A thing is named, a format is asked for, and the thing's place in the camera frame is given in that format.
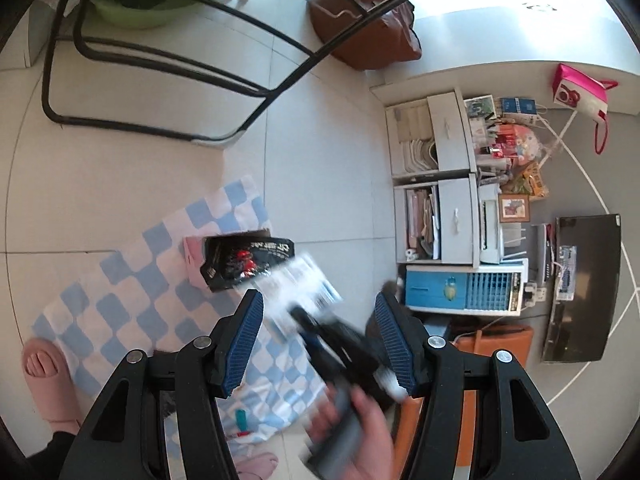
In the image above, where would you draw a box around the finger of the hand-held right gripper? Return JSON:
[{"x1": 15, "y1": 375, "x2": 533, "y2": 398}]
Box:
[
  {"x1": 335, "y1": 322, "x2": 407, "y2": 403},
  {"x1": 290, "y1": 305, "x2": 351, "y2": 386}
]

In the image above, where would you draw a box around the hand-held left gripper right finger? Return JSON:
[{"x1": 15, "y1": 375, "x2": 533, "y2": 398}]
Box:
[{"x1": 374, "y1": 291, "x2": 571, "y2": 480}]

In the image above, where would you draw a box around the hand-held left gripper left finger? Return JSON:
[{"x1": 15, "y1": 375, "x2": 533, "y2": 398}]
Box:
[{"x1": 60, "y1": 289, "x2": 265, "y2": 480}]

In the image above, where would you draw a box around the white blue-edged packet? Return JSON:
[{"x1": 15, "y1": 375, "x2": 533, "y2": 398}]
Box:
[{"x1": 255, "y1": 252, "x2": 345, "y2": 343}]

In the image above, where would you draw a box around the black snack pouch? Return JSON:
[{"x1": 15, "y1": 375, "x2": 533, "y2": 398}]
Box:
[{"x1": 200, "y1": 234, "x2": 296, "y2": 293}]

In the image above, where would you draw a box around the pink cardboard box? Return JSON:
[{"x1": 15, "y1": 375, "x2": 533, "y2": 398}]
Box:
[{"x1": 182, "y1": 229, "x2": 273, "y2": 293}]

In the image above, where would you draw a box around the person's right hand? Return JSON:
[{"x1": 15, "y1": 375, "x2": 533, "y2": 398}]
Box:
[{"x1": 305, "y1": 390, "x2": 396, "y2": 480}]

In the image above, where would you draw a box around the grey furry thing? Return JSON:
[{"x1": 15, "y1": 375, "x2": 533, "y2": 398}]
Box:
[{"x1": 380, "y1": 277, "x2": 407, "y2": 301}]

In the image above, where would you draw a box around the blue white air cooler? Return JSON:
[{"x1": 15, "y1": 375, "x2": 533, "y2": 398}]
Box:
[{"x1": 404, "y1": 259, "x2": 530, "y2": 317}]

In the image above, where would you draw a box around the pink slipper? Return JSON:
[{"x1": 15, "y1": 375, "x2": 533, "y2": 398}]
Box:
[
  {"x1": 21, "y1": 337, "x2": 83, "y2": 423},
  {"x1": 232, "y1": 451, "x2": 280, "y2": 480}
]

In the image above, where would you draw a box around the orange cabinet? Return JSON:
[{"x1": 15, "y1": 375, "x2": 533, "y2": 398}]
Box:
[{"x1": 395, "y1": 324, "x2": 536, "y2": 480}]

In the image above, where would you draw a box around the blue white checkered cloth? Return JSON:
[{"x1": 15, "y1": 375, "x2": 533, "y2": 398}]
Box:
[{"x1": 31, "y1": 175, "x2": 346, "y2": 443}]

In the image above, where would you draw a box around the white printer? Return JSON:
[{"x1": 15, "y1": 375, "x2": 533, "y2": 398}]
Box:
[{"x1": 477, "y1": 182, "x2": 503, "y2": 266}]

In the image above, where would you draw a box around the white router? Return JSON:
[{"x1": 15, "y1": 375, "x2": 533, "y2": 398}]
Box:
[{"x1": 500, "y1": 225, "x2": 531, "y2": 263}]

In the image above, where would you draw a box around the black television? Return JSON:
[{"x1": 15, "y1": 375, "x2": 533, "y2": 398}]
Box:
[{"x1": 541, "y1": 214, "x2": 623, "y2": 363}]

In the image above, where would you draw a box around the yellow snack bag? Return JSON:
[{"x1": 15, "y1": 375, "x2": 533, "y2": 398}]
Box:
[{"x1": 517, "y1": 162, "x2": 548, "y2": 201}]

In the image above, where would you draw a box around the white storage cabinet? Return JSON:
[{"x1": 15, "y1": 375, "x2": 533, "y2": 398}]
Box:
[{"x1": 385, "y1": 87, "x2": 503, "y2": 268}]

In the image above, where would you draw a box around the person's left leg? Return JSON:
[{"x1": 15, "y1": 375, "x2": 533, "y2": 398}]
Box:
[{"x1": 20, "y1": 420, "x2": 81, "y2": 480}]

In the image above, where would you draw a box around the pink printed bag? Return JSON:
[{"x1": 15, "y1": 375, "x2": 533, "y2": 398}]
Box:
[{"x1": 510, "y1": 125, "x2": 543, "y2": 161}]

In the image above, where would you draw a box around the blue box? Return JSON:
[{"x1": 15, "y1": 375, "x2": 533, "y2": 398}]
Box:
[{"x1": 500, "y1": 96, "x2": 538, "y2": 117}]

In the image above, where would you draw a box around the brown bag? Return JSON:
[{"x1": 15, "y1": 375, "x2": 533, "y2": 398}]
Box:
[{"x1": 307, "y1": 0, "x2": 423, "y2": 72}]

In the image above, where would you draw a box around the pink handbag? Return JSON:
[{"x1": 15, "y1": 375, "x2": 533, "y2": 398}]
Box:
[{"x1": 552, "y1": 63, "x2": 619, "y2": 156}]

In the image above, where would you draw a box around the wooden picture frame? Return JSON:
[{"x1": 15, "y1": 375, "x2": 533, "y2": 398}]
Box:
[{"x1": 497, "y1": 194, "x2": 531, "y2": 223}]

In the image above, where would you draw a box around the black metal chair frame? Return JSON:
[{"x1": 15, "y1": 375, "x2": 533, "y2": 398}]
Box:
[{"x1": 42, "y1": 0, "x2": 451, "y2": 147}]

